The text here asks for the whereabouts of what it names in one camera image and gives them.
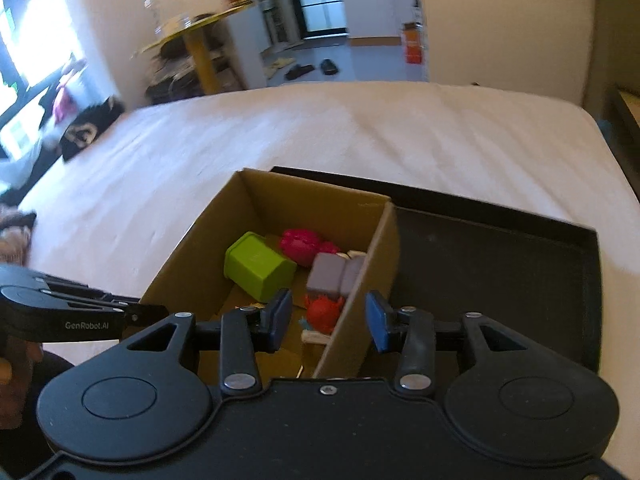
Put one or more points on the glass jar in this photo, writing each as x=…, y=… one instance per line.
x=167, y=7

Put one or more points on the yellow table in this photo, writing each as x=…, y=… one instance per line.
x=200, y=45

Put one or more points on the red spiky-haired toy figure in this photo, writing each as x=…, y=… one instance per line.
x=324, y=312

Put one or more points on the pink toy figure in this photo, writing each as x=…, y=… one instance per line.
x=300, y=245

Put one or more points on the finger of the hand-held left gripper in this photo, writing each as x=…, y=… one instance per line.
x=147, y=314
x=75, y=287

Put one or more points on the black slipper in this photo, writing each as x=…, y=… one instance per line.
x=299, y=71
x=329, y=66

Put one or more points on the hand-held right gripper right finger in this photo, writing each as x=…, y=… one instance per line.
x=379, y=322

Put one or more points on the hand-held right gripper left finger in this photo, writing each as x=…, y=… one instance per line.
x=277, y=320

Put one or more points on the black printed cloth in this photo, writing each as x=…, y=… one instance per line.
x=90, y=127

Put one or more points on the white kitchen cabinet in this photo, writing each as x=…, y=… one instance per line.
x=380, y=5

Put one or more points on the bright window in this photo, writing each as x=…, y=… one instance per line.
x=30, y=35

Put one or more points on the small white fridge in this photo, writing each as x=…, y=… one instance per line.
x=247, y=45

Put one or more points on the green toy bin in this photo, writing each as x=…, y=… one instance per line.
x=255, y=265

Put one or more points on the cardboard box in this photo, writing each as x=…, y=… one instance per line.
x=372, y=285

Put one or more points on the person's left hand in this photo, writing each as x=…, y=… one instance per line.
x=20, y=375

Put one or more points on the purple toy sofa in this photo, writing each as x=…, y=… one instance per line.
x=327, y=275

